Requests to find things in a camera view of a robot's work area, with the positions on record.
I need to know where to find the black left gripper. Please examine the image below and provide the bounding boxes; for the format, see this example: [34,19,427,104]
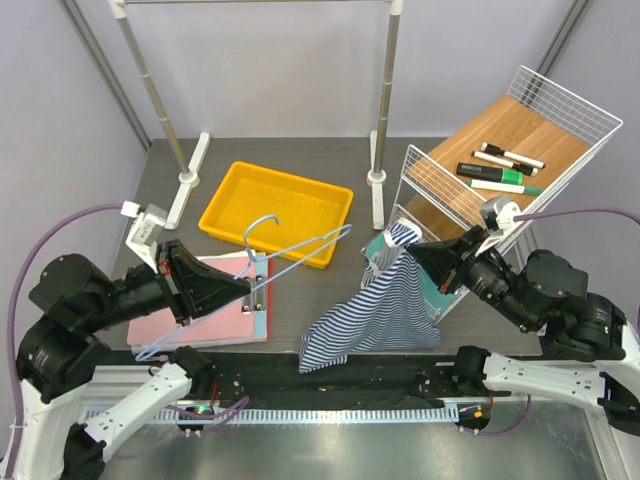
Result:
[85,234,254,328]

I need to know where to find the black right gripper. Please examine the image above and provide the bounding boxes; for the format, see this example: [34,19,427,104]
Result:
[404,223,533,329]

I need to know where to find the blue white striped tank top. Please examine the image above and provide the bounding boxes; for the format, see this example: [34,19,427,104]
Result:
[298,218,441,374]

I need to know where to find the light blue wire hanger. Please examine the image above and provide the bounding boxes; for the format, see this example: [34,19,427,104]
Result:
[134,214,354,362]

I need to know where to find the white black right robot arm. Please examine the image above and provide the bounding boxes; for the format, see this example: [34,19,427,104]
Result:
[407,226,639,436]

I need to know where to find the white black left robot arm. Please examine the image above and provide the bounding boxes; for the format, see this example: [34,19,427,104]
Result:
[2,240,251,479]

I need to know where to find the pink clipboard with papers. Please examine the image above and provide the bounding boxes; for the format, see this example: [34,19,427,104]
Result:
[125,252,274,351]

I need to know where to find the white marker green cap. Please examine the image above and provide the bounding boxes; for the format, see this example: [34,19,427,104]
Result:
[466,179,543,196]

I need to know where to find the green black highlighter marker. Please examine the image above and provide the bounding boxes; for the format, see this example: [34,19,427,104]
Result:
[456,163,524,185]

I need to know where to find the metal clothes rack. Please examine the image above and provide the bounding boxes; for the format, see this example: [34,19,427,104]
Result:
[105,0,405,231]

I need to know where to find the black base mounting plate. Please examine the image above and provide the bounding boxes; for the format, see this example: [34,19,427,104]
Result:
[99,349,511,404]

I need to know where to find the yellow plastic tray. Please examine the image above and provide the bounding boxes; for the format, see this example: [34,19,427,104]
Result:
[198,161,354,269]

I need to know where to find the white marker black cap upper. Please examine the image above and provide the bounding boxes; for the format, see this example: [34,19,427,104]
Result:
[481,142,546,169]

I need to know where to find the white marker black cap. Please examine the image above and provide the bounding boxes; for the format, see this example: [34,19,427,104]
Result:
[481,142,546,169]
[471,151,539,176]

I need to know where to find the white marker black cap lower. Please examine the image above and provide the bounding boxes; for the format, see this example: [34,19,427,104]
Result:
[471,151,539,176]

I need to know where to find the teal box with handle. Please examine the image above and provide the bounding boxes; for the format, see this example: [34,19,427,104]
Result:
[364,233,454,312]

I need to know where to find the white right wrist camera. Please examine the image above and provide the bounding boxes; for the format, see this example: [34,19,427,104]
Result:
[477,195,522,255]

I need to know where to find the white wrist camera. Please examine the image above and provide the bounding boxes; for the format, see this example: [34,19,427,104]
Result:
[477,195,522,255]
[120,201,167,273]

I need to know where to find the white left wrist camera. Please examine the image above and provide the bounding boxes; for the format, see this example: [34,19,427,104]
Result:
[120,201,167,273]

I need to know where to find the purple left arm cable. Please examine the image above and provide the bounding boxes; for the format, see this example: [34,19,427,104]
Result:
[0,203,251,466]

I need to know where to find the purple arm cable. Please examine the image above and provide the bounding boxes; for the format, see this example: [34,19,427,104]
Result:
[459,205,640,436]
[0,203,251,466]

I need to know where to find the white slotted cable duct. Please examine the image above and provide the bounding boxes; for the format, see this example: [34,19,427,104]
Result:
[85,403,460,427]

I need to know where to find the white wire shelf rack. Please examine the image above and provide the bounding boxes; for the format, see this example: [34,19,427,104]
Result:
[389,64,624,321]

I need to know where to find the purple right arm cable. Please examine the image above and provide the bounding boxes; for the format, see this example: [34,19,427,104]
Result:
[459,205,640,436]

